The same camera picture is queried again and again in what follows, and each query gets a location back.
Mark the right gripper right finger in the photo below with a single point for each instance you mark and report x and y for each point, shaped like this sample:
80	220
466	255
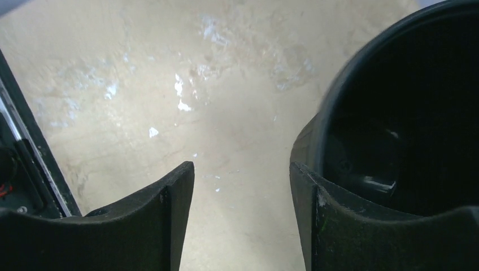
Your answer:
342	231

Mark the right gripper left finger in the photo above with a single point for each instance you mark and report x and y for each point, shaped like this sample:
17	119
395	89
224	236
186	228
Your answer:
143	231

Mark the black ribbed bucket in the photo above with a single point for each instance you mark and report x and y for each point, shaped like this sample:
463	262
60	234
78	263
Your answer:
398	126

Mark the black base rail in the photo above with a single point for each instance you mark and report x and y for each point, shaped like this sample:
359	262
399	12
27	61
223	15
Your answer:
31	181

